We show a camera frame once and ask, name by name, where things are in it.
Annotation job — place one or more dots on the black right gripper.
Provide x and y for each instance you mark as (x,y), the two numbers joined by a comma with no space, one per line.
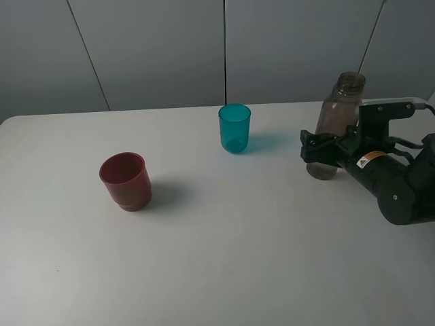
(384,170)

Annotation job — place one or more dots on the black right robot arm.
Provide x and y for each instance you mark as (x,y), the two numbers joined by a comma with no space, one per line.
(423,211)

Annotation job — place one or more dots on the red plastic cup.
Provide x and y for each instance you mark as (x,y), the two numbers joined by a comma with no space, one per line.
(127,181)

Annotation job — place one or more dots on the teal transparent plastic cup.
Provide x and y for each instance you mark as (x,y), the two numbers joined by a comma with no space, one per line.
(234,121)

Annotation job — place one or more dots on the smoky transparent water bottle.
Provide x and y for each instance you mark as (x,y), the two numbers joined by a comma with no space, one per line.
(340,108)

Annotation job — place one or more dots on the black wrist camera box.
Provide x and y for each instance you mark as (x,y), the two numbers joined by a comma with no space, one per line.
(374,116)

